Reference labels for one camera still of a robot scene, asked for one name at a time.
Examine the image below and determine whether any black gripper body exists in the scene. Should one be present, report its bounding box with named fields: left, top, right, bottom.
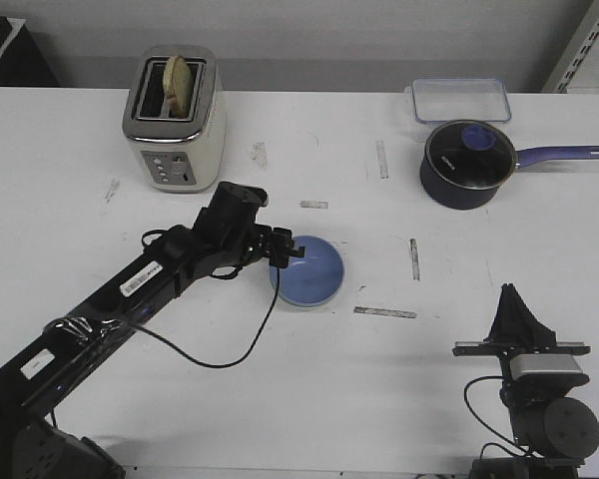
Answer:
left=452, top=341, right=590, bottom=399
left=194, top=207, right=295, bottom=279

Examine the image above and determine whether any blue bowl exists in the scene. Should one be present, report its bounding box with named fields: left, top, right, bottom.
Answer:
left=279, top=236, right=344, bottom=307

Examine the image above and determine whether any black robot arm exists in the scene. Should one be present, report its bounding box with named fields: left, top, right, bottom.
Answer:
left=452, top=283, right=599, bottom=478
left=0, top=208, right=304, bottom=478

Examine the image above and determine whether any cream two-slot toaster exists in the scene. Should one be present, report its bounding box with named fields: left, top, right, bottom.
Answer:
left=122, top=45, right=227, bottom=193

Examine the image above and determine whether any dark blue saucepan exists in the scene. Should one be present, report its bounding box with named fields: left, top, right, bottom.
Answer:
left=419, top=145, right=599, bottom=211

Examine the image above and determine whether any slice of toast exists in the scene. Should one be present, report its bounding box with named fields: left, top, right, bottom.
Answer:
left=162, top=55, right=194, bottom=118

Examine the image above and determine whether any glass pot lid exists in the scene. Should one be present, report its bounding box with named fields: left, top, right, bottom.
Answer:
left=424, top=120, right=517, bottom=190

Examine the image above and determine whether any clear plastic food container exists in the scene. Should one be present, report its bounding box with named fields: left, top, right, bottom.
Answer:
left=404, top=77, right=512, bottom=125

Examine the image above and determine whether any white metal shelf upright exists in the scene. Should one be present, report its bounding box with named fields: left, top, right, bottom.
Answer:
left=540, top=1, right=599, bottom=94

